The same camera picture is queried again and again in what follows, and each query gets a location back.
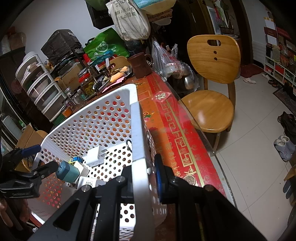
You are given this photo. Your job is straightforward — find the teal multiport usb charger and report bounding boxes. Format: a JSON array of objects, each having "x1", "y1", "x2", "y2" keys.
[{"x1": 56, "y1": 161, "x2": 80, "y2": 183}]

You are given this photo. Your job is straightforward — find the white square charger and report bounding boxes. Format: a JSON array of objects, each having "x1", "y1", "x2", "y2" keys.
[{"x1": 77, "y1": 176, "x2": 106, "y2": 189}]

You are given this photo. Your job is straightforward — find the yellow toy car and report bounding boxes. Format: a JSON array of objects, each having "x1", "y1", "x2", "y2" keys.
[{"x1": 68, "y1": 156, "x2": 84, "y2": 170}]

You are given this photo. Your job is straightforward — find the white charger block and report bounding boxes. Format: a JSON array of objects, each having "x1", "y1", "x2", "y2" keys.
[{"x1": 83, "y1": 146, "x2": 107, "y2": 167}]

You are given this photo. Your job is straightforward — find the white perforated plastic basket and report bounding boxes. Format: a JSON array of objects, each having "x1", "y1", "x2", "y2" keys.
[{"x1": 33, "y1": 84, "x2": 167, "y2": 240}]

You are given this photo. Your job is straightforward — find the operator hand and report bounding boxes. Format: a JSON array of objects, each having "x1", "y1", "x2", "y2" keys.
[{"x1": 0, "y1": 197, "x2": 31, "y2": 227}]

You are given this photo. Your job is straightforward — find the cardboard box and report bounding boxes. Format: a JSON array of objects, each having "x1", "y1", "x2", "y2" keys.
[{"x1": 16, "y1": 124, "x2": 48, "y2": 148}]

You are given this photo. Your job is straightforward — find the orange jar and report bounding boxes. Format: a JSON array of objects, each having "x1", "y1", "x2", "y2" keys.
[{"x1": 61, "y1": 104, "x2": 73, "y2": 118}]

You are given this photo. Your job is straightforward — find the stacked white food cover tower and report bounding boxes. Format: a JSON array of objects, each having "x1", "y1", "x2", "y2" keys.
[{"x1": 15, "y1": 51, "x2": 66, "y2": 122}]

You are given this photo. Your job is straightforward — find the small glass jar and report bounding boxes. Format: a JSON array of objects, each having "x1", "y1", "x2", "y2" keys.
[{"x1": 72, "y1": 89, "x2": 85, "y2": 106}]

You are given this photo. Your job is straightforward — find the red patterned tablecloth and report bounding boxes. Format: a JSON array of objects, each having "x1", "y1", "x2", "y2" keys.
[{"x1": 60, "y1": 71, "x2": 226, "y2": 241}]

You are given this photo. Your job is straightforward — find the glass jar with red lid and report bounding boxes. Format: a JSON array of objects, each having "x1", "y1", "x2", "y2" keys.
[{"x1": 79, "y1": 73, "x2": 95, "y2": 96}]

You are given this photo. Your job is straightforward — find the grey white slippers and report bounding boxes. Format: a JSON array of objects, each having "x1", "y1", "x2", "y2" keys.
[{"x1": 273, "y1": 135, "x2": 295, "y2": 162}]

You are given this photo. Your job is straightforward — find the black bag on tower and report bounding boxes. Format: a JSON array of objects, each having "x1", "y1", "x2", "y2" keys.
[{"x1": 41, "y1": 29, "x2": 82, "y2": 66}]

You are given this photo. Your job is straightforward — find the green shopping bag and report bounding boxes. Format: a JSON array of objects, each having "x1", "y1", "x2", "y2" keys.
[{"x1": 84, "y1": 28, "x2": 130, "y2": 63}]

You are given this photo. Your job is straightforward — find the clear plastic bag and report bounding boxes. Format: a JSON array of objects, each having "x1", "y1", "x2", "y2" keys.
[{"x1": 152, "y1": 38, "x2": 200, "y2": 92}]

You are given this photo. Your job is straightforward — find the brown ceramic mug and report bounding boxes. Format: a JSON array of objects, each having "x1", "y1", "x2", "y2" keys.
[{"x1": 127, "y1": 52, "x2": 153, "y2": 79}]

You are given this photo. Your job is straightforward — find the wooden chair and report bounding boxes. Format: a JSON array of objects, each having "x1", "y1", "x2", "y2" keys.
[{"x1": 182, "y1": 35, "x2": 241, "y2": 150}]

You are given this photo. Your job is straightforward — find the white shelf with boxes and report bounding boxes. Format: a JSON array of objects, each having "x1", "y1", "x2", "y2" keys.
[{"x1": 264, "y1": 17, "x2": 295, "y2": 92}]

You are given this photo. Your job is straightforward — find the beige canvas tote bag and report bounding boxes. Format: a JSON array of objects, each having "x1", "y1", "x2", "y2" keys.
[{"x1": 106, "y1": 0, "x2": 151, "y2": 41}]

